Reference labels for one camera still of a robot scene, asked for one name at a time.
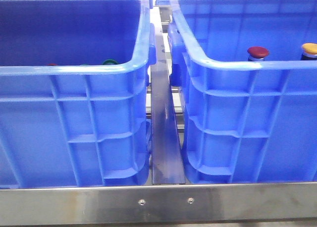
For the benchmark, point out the green mushroom push button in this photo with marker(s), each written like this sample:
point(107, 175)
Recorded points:
point(110, 62)

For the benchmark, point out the steel front shelf rail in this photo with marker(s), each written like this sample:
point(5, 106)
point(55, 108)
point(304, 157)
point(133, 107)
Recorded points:
point(158, 204)

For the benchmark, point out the blue plastic target bin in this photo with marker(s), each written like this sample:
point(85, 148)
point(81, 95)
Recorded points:
point(246, 121)

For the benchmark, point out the blue plastic source bin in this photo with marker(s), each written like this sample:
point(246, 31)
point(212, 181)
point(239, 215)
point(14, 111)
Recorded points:
point(66, 120)

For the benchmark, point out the dark red mushroom push button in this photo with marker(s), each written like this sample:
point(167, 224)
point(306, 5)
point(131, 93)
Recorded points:
point(257, 53)

